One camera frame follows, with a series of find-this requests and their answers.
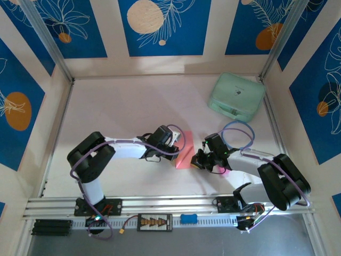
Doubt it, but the pink cloth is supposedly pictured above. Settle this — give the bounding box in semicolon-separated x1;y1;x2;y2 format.
174;130;196;170

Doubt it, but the blue bone-shaped block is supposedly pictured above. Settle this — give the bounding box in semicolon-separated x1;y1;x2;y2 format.
180;214;198;225

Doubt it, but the mint green zip pouch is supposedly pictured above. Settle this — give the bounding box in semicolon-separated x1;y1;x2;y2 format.
207;71;267;123

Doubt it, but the black power distribution board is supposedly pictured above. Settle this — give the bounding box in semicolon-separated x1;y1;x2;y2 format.
137;213;173;231

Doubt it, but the black ribbed block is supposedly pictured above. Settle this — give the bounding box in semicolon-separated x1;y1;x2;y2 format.
31;219;73;237

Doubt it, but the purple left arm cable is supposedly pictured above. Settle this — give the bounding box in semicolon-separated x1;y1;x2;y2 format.
69;124;186;241

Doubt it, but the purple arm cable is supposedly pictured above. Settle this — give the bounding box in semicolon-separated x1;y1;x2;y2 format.
221;127;311;234
69;124;186;241

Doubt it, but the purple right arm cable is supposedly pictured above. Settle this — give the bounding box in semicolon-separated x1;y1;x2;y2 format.
221;127;311;234

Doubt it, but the aluminium mounting rail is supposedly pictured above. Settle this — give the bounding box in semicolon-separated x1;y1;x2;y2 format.
22;191;316;221

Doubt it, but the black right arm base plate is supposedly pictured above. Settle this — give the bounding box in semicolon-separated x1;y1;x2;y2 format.
213;196;266;214

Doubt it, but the grey slotted cable duct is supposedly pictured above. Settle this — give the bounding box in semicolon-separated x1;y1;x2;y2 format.
71;215;240;230

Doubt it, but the aluminium table side rail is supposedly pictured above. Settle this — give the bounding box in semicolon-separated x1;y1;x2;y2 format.
262;76;298;192
38;78;75;199

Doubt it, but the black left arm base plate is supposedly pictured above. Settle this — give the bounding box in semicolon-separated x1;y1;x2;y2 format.
74;198;123;217

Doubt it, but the black controller board with wires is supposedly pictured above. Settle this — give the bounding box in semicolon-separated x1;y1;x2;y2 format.
85;212;109;228
236;204;266;234

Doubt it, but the grey metal base plate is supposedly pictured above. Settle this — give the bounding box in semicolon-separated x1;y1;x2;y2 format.
26;228;316;256

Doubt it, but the wire with yellow connector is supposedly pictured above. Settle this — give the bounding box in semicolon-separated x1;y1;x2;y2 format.
119;215;139;236

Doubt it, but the aluminium frame post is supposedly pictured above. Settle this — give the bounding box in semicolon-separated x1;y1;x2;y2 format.
259;0;314;78
20;0;75;82

